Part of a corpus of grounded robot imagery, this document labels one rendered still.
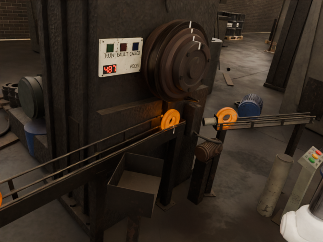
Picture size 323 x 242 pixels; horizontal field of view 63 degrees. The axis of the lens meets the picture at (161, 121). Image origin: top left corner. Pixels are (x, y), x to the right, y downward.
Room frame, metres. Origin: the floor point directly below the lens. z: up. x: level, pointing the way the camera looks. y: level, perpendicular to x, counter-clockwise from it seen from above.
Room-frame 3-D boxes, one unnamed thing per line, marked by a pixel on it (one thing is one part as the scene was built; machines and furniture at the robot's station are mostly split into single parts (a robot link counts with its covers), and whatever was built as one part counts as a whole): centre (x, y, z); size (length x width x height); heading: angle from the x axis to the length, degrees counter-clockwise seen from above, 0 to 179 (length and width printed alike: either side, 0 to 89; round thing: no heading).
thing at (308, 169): (1.56, -1.06, 0.31); 0.24 x 0.16 x 0.62; 139
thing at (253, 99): (3.50, -1.22, 0.17); 0.57 x 0.31 x 0.34; 159
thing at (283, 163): (1.64, -0.91, 0.26); 0.12 x 0.12 x 0.52
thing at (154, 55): (1.53, -0.06, 1.11); 0.47 x 0.06 x 0.47; 139
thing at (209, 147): (1.69, -0.38, 0.27); 0.22 x 0.13 x 0.53; 139
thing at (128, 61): (1.34, 0.25, 1.15); 0.26 x 0.02 x 0.18; 139
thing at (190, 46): (1.46, -0.13, 1.11); 0.28 x 0.06 x 0.28; 139
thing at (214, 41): (4.44, -0.51, 0.45); 0.59 x 0.59 x 0.89
